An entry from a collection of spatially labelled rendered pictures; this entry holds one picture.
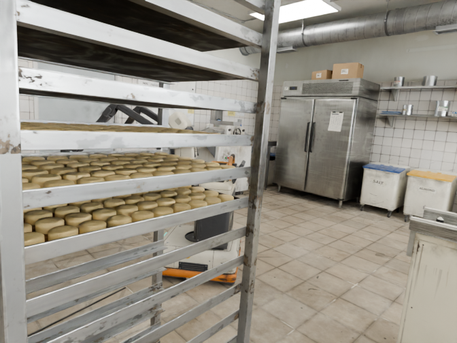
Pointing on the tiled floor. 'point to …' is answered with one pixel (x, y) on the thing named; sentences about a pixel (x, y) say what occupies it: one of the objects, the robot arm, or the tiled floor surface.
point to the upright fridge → (358, 139)
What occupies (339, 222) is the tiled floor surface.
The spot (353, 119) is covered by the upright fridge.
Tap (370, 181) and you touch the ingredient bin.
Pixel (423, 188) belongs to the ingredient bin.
